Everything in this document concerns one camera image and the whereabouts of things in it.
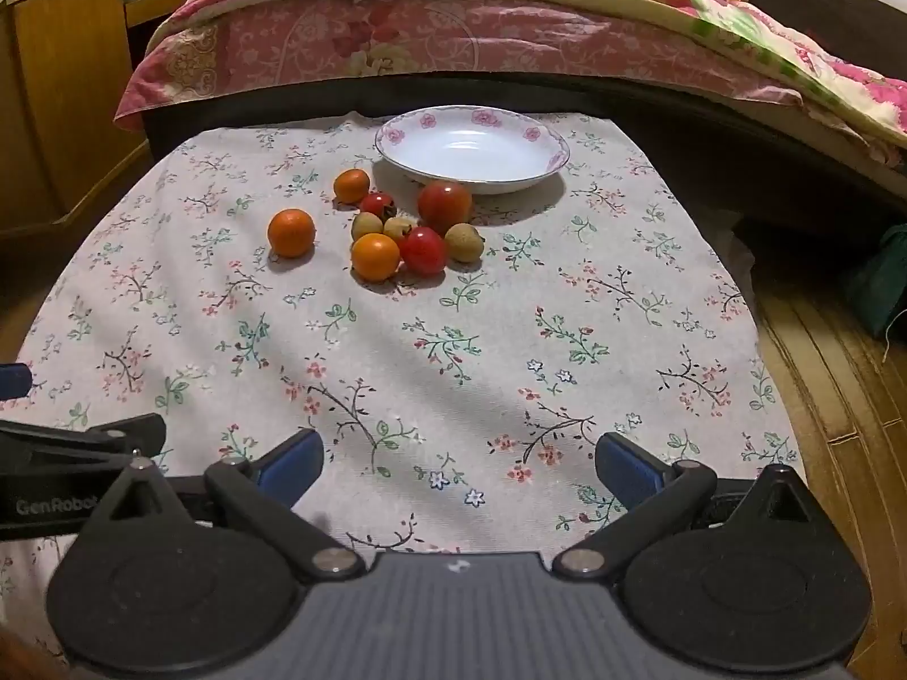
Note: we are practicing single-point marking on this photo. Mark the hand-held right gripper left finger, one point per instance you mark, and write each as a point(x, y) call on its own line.
point(294, 464)

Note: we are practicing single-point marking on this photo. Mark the yellow green printed blanket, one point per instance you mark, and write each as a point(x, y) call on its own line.
point(708, 7)

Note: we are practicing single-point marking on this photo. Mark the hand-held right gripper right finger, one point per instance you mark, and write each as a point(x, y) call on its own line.
point(627, 467)

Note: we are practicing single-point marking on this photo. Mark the small orange tangerine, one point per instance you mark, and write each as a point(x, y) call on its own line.
point(352, 185)
point(375, 257)
point(291, 232)

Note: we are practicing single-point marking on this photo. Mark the dark bed frame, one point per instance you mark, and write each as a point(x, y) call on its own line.
point(638, 95)

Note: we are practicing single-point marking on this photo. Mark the floral tablecloth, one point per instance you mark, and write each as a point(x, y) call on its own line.
point(439, 354)

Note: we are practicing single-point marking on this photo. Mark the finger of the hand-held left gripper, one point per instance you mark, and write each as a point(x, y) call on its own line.
point(106, 432)
point(14, 380)

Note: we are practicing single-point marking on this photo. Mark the red cherry tomato with stem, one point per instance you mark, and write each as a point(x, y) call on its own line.
point(379, 205)

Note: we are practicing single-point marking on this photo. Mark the wooden cabinet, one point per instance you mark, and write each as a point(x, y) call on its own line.
point(64, 85)

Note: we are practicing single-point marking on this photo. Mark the white floral-rimmed plate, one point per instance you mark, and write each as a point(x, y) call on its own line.
point(471, 156)

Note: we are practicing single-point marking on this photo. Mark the tan longan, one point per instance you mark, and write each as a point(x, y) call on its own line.
point(397, 228)
point(465, 240)
point(367, 225)

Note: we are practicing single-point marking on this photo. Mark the green bag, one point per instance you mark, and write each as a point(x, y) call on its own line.
point(882, 283)

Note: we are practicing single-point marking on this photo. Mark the large red tomato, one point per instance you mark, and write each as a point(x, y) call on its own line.
point(444, 204)

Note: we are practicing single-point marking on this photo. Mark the pink floral bedsheet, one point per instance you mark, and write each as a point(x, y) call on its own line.
point(439, 42)

